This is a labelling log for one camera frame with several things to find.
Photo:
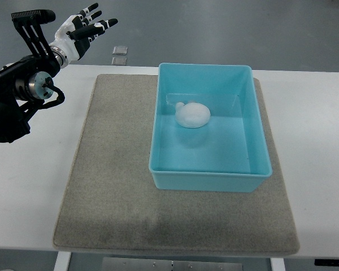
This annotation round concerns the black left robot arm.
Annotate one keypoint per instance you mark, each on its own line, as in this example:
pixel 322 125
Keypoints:
pixel 27 86

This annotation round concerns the floor socket plate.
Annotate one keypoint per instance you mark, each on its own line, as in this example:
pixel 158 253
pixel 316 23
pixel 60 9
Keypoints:
pixel 120 50
pixel 119 61

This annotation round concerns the upper floor socket plate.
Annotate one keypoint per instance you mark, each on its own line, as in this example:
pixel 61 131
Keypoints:
pixel 120 50

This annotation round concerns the lower floor socket plate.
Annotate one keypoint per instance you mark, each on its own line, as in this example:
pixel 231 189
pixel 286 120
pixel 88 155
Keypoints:
pixel 119 61

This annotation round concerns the white table leg left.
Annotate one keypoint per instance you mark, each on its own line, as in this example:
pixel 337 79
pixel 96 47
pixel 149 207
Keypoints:
pixel 62 261

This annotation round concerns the grey felt mat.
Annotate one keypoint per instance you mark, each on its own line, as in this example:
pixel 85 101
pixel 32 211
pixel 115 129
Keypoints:
pixel 112 205

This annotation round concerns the blue plastic box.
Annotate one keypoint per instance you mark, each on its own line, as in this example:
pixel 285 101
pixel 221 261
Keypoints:
pixel 230 152

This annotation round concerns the white table leg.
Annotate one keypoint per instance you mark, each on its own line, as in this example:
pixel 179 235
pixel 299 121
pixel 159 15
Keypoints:
pixel 277 264
pixel 62 261

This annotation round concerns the white table leg right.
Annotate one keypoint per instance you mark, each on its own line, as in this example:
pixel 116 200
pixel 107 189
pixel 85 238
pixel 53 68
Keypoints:
pixel 277 264

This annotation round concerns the metal table base plate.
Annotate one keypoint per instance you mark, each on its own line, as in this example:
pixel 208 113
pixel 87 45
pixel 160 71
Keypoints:
pixel 115 263

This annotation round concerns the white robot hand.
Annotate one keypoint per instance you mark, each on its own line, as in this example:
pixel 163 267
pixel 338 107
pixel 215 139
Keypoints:
pixel 78 27

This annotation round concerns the white rabbit toy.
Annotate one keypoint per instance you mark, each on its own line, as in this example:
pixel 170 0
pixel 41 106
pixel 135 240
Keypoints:
pixel 192 115

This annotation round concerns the black table control panel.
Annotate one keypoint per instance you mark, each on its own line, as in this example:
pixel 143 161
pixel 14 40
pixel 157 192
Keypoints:
pixel 327 262

